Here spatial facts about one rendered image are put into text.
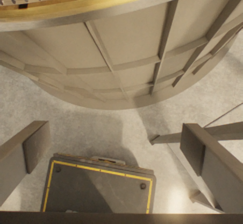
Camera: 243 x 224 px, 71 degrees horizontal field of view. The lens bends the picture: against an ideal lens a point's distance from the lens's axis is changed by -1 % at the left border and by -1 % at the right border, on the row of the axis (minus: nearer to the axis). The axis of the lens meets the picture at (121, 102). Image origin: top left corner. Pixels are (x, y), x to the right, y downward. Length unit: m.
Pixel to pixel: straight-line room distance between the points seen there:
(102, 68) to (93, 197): 0.82
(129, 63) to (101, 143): 0.92
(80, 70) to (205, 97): 1.09
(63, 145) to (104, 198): 0.61
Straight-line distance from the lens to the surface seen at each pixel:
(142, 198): 1.18
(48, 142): 0.17
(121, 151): 1.45
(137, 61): 0.69
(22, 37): 0.53
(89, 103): 1.48
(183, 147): 0.17
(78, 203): 1.27
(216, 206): 1.28
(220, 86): 1.59
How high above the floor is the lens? 1.43
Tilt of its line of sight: 79 degrees down
